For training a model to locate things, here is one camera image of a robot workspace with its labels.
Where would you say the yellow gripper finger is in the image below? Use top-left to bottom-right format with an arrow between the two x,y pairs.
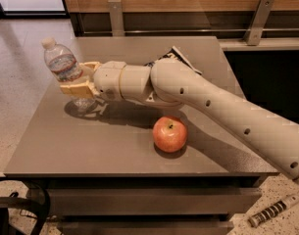
80,61 -> 101,71
60,80 -> 100,98

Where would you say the left metal bracket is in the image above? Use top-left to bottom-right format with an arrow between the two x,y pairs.
108,0 -> 125,37

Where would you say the red apple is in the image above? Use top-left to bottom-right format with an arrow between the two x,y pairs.
152,116 -> 188,153

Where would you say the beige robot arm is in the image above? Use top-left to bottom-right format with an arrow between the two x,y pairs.
60,58 -> 299,184

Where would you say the clear plastic water bottle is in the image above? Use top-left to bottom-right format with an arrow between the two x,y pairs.
40,37 -> 97,113

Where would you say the grey table with drawers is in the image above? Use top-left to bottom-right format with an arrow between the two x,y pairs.
4,35 -> 281,235

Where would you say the right metal bracket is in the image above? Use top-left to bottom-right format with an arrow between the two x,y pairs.
244,0 -> 274,46

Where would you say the metal rail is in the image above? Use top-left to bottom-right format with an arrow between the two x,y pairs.
83,27 -> 299,37

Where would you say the metal bracket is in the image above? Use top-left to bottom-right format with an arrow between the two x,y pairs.
244,0 -> 274,46
108,0 -> 125,37

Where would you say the black chair frame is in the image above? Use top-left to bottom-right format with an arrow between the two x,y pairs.
0,180 -> 50,235

